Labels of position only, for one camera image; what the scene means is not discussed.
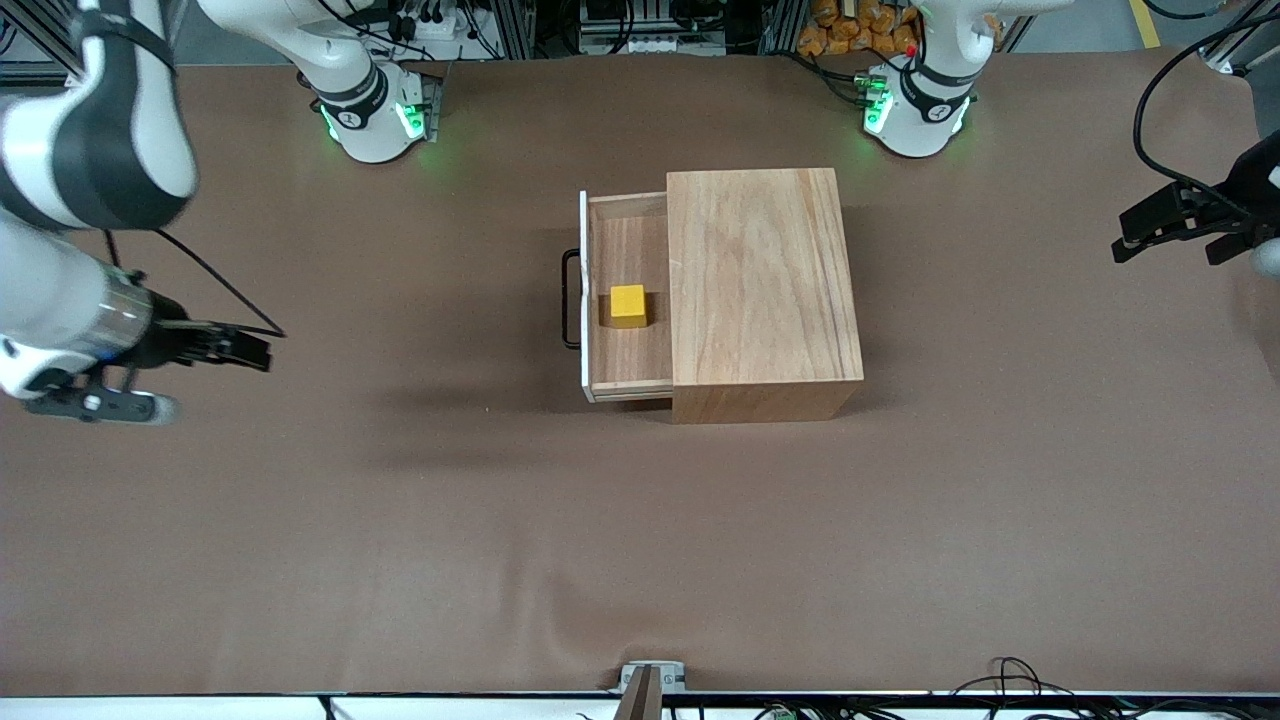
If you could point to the wooden drawer cabinet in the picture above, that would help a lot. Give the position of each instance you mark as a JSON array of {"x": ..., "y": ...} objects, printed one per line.
[{"x": 760, "y": 290}]

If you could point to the brown wooden bar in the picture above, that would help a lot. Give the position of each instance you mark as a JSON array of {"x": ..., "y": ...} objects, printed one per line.
[{"x": 640, "y": 700}]

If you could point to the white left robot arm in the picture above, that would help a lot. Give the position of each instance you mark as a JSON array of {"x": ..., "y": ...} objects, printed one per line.
[{"x": 915, "y": 110}]

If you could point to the grey metal clamp bracket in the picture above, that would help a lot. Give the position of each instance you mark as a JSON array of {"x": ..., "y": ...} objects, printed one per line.
[{"x": 652, "y": 672}]

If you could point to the white power strip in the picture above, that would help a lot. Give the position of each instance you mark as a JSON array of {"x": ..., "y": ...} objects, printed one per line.
[{"x": 430, "y": 28}]

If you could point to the orange snack bag pile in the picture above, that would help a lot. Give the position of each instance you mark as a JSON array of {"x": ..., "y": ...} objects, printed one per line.
[{"x": 850, "y": 30}]

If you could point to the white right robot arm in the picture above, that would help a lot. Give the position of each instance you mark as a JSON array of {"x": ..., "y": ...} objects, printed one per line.
[{"x": 100, "y": 130}]

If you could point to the brown table cover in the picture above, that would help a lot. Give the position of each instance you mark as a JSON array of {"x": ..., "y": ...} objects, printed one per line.
[{"x": 500, "y": 560}]

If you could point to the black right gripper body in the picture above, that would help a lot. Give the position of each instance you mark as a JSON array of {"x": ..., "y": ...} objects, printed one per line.
[{"x": 168, "y": 341}]

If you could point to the wooden drawer with white front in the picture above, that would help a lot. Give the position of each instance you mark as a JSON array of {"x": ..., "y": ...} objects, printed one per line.
[{"x": 630, "y": 240}]

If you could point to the yellow block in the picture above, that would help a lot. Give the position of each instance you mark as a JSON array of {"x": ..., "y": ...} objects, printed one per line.
[{"x": 628, "y": 305}]

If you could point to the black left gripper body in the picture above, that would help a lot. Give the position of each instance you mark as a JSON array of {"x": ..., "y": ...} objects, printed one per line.
[{"x": 1252, "y": 186}]

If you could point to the aluminium frame profile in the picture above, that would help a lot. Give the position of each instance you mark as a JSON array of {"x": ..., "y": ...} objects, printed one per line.
[
  {"x": 40, "y": 50},
  {"x": 1240, "y": 55}
]

